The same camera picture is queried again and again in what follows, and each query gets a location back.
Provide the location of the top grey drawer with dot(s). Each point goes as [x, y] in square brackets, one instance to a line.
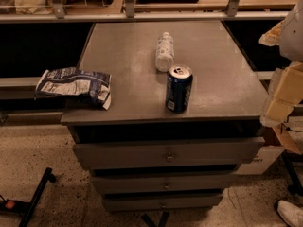
[144, 154]

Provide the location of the metal shelf rail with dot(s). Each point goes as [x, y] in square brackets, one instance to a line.
[141, 17]

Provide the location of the black metal stand leg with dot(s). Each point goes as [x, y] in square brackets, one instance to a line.
[26, 209]

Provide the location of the grey drawer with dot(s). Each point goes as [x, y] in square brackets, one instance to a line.
[144, 154]
[161, 202]
[161, 183]

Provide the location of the clear plastic water bottle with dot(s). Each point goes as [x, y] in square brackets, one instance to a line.
[164, 57]

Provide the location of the grey drawer cabinet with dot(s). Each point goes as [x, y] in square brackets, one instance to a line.
[225, 100]

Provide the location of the black stand right leg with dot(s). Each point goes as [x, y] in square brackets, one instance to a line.
[289, 159]

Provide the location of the blue soda can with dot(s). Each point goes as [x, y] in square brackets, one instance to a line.
[179, 84]

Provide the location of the middle grey drawer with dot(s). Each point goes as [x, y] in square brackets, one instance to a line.
[161, 183]

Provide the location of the blue white chip bag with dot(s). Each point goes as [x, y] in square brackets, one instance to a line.
[92, 86]

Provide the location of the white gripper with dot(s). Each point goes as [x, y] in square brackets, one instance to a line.
[293, 35]

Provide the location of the white box under table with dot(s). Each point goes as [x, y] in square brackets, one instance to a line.
[262, 161]

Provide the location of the bottom grey drawer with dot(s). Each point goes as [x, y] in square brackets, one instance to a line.
[161, 202]

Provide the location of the white shoe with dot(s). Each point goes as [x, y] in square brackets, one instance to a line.
[290, 213]

